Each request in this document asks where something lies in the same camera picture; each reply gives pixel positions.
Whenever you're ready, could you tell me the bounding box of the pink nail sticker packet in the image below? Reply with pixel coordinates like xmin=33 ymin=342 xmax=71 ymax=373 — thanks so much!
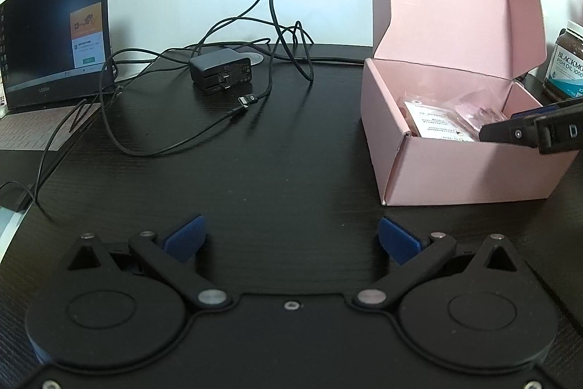
xmin=449 ymin=89 xmax=506 ymax=133

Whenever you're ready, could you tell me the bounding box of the brown supplement bottle white cap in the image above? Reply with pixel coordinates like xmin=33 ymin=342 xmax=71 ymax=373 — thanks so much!
xmin=543 ymin=21 xmax=583 ymax=101

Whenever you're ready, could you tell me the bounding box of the pink cardboard box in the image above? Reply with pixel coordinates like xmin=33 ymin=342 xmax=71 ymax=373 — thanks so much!
xmin=361 ymin=0 xmax=575 ymax=206

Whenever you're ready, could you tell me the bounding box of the black power adapter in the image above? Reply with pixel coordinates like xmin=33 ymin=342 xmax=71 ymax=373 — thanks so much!
xmin=189 ymin=48 xmax=252 ymax=94

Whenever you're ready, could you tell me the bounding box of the laptop computer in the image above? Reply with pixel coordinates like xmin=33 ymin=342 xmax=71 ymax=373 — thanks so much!
xmin=1 ymin=0 xmax=115 ymax=151

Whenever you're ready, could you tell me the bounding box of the black cable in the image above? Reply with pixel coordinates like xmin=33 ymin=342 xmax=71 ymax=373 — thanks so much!
xmin=0 ymin=0 xmax=366 ymax=226

